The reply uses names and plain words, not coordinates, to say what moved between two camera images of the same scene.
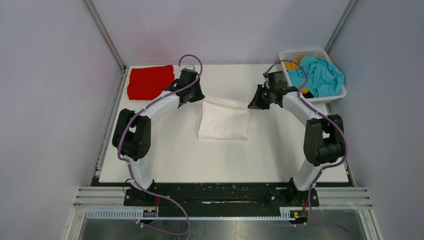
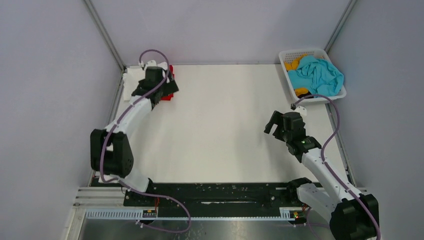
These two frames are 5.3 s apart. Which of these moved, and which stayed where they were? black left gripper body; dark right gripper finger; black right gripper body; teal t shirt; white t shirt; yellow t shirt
Moved: dark right gripper finger; white t shirt; black left gripper body; black right gripper body
Stayed: teal t shirt; yellow t shirt
